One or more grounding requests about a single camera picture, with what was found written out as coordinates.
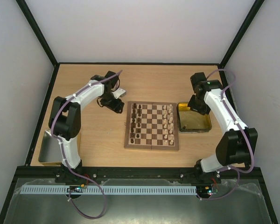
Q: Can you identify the silver metal tray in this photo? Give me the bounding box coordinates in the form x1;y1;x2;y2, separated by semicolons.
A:
38;129;81;168

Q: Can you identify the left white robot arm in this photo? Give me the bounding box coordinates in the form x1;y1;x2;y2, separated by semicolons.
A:
49;71;126;183

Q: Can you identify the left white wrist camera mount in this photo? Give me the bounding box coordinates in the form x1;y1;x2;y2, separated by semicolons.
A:
112;88;126;99

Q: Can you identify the gold tin with dark pieces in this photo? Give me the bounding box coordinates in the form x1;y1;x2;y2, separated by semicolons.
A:
177;102;212;133

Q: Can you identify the row of dark chess pieces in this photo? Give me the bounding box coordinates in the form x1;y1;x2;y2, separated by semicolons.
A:
130;103;137;143

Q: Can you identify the purple cable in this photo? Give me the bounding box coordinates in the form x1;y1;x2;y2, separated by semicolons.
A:
50;69;123;219
198;68;256;201

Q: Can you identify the black aluminium frame rail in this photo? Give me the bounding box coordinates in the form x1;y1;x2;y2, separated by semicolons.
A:
14;164;262;184

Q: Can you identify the row of light chess pieces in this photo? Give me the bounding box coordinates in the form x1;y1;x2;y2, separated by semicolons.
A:
162;104;175;147

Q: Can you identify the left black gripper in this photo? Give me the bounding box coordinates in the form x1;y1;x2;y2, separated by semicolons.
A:
100;92;125;114

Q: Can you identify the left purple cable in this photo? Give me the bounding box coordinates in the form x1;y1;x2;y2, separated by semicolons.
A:
50;69;123;219

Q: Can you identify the row of dark pawns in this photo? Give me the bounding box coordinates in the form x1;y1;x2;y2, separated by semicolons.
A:
136;104;142;138

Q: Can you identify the wooden chess board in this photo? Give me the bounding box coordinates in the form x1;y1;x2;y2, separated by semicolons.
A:
124;101;179;151

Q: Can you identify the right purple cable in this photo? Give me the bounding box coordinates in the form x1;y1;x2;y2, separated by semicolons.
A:
198;68;256;201

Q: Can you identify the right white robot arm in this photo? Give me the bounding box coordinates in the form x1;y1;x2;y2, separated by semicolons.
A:
188;72;258;183

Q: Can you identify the light blue slotted cable duct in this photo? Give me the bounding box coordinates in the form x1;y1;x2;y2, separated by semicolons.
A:
20;185;196;196

